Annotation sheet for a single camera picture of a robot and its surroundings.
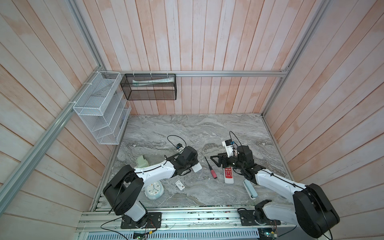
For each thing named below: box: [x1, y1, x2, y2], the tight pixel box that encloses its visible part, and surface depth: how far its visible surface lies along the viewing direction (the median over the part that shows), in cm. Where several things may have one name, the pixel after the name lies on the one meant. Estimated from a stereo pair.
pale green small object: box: [136, 155, 149, 168], surface depth 92 cm
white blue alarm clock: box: [144, 180, 164, 200], surface depth 82 cm
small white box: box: [175, 179, 185, 191], surface depth 85 cm
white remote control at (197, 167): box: [191, 162, 203, 173], surface depth 87 cm
